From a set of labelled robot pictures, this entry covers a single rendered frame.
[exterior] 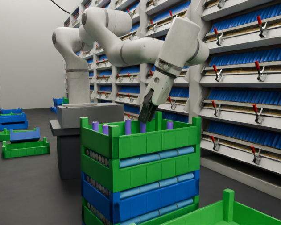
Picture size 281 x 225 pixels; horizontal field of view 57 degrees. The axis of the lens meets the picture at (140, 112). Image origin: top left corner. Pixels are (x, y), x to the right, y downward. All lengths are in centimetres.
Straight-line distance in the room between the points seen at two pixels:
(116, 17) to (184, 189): 73
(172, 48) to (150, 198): 42
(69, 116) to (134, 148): 72
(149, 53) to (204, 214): 53
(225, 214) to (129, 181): 25
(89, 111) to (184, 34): 72
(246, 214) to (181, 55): 45
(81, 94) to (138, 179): 85
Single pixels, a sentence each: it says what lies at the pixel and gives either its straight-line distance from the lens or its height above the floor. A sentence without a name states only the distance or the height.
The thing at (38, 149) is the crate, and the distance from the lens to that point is 198.
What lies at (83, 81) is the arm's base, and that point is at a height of 51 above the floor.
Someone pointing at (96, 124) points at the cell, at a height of 38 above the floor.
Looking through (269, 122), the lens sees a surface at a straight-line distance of 128.
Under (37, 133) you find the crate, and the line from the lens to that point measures 209.
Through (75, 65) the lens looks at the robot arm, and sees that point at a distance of 145.
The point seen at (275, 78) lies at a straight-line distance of 126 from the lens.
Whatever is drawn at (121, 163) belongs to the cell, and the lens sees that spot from 65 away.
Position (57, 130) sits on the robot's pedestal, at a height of 27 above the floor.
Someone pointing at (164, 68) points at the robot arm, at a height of 54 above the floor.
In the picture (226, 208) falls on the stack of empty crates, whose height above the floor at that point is 20.
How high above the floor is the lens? 50
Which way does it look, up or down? 6 degrees down
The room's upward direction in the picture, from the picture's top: straight up
